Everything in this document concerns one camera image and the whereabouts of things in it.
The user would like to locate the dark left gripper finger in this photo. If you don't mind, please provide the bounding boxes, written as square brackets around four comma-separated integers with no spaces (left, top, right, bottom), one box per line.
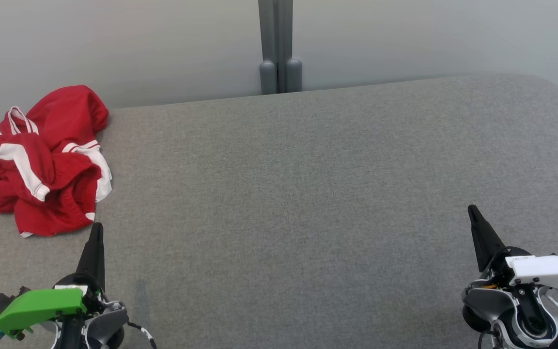
[77,222,106,291]

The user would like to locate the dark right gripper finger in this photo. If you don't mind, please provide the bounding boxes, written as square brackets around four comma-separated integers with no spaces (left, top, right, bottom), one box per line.
[468,205,507,273]

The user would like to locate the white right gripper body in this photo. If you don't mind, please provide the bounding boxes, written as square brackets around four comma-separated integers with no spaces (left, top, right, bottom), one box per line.
[487,247,558,292]

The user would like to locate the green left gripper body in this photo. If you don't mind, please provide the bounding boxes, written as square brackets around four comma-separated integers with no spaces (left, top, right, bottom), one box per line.
[0,272,106,339]

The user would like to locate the red shorts white stripe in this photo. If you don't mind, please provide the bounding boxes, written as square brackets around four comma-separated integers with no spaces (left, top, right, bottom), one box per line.
[0,133,101,238]

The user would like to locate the red jersey white sleeves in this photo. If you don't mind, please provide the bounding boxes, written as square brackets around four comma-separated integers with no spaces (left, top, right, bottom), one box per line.
[0,85,113,203]

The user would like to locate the grey fabric sofa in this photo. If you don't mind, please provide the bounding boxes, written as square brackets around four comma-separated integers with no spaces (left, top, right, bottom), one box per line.
[0,73,558,349]

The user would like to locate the thin black white arm cable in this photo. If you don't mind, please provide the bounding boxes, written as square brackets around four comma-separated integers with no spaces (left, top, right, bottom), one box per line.
[126,322,157,349]

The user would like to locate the grey partition post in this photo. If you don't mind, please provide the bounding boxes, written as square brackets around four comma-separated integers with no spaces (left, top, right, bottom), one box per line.
[258,0,303,95]

